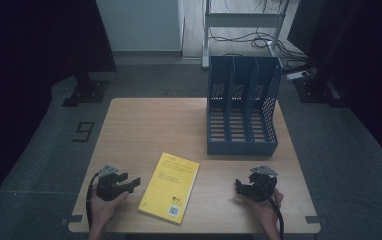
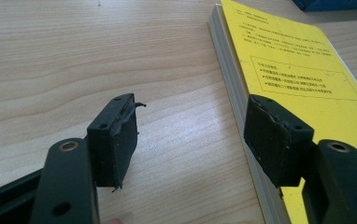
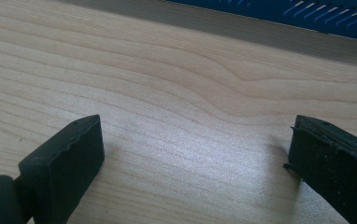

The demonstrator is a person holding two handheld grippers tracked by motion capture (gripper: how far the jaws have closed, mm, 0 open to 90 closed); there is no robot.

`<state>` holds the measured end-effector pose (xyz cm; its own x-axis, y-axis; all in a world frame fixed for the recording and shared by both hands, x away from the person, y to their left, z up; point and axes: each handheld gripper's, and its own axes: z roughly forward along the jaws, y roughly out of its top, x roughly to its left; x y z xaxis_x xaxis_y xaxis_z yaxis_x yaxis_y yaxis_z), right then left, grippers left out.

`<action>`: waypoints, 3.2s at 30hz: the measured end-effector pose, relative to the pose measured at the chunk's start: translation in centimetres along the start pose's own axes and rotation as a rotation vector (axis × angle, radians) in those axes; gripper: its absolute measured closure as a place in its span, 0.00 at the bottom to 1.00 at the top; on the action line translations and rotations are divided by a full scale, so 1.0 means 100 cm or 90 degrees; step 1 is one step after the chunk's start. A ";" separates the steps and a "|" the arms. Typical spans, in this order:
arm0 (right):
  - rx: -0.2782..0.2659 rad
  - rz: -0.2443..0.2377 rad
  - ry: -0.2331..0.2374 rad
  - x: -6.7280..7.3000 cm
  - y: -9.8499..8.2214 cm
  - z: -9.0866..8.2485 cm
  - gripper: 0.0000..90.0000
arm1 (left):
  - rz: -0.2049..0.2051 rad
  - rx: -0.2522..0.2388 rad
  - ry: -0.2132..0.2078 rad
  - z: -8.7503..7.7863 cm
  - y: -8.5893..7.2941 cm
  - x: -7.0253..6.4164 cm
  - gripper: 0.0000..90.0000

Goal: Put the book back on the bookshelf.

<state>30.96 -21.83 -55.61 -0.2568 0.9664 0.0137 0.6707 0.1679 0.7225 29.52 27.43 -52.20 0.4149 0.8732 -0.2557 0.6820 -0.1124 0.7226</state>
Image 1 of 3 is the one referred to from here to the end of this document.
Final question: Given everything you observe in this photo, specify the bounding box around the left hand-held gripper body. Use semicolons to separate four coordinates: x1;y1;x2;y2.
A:
96;164;130;202

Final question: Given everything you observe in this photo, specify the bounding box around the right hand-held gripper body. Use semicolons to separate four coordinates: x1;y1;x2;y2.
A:
244;165;279;203

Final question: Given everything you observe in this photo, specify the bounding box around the yellow book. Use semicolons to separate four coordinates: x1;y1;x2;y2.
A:
137;151;201;226

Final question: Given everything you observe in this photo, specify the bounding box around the person's left hand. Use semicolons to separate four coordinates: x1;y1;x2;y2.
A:
90;190;130;232

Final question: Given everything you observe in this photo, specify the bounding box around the person's right hand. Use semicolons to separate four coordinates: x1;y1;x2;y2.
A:
244;187;284;232

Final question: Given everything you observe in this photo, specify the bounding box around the blue file rack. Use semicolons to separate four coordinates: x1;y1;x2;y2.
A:
206;55;284;157

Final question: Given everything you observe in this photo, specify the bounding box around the black stand base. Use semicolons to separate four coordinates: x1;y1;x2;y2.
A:
61;71;110;108
293;66;348;108

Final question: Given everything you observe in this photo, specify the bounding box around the white power strip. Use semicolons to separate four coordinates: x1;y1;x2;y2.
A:
285;70;311;82

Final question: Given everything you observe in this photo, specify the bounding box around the dark curtain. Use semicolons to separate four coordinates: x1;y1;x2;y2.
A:
287;0;382;176
0;0;118;221

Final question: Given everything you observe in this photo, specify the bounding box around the white cabinet panel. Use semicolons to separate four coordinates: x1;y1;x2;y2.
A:
95;0;186;53

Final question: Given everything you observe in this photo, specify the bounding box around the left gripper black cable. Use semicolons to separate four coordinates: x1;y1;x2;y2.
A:
85;171;102;231

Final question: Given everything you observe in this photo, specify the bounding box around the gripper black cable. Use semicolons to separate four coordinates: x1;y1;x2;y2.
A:
258;182;285;240
85;171;102;231

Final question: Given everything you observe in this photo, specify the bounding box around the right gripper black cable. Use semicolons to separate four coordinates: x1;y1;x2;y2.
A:
258;182;285;240

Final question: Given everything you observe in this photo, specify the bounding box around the tangle of black floor cables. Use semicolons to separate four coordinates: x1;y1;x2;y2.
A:
208;27;309;64

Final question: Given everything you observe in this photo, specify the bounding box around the white metal desk frame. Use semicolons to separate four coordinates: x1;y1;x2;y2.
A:
201;0;291;70

